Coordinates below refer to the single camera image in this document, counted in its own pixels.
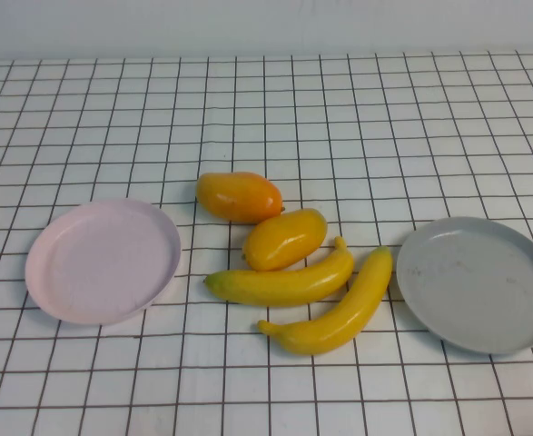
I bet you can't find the yellow mango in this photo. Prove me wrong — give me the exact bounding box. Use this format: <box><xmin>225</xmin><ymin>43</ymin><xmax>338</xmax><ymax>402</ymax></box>
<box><xmin>242</xmin><ymin>207</ymin><xmax>329</xmax><ymax>273</ymax></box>

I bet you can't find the reddish orange mango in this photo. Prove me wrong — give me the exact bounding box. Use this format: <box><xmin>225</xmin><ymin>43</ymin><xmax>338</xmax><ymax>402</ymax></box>
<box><xmin>195</xmin><ymin>171</ymin><xmax>286</xmax><ymax>225</ymax></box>

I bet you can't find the pink round plate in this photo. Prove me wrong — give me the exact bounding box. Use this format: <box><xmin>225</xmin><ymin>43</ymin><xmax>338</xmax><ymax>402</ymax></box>
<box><xmin>24</xmin><ymin>198</ymin><xmax>183</xmax><ymax>326</ymax></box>

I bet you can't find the grey round plate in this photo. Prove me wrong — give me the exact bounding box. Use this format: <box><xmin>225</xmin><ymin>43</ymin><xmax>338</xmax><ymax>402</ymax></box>
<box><xmin>395</xmin><ymin>216</ymin><xmax>533</xmax><ymax>356</ymax></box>

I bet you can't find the yellow plastic banana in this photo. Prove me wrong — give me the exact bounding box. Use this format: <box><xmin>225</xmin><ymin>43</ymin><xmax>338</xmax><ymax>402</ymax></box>
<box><xmin>257</xmin><ymin>245</ymin><xmax>394</xmax><ymax>357</ymax></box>
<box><xmin>203</xmin><ymin>235</ymin><xmax>356</xmax><ymax>309</ymax></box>

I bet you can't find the white black-grid checked tablecloth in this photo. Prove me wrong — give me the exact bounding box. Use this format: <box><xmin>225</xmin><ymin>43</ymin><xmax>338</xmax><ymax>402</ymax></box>
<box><xmin>0</xmin><ymin>52</ymin><xmax>533</xmax><ymax>436</ymax></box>

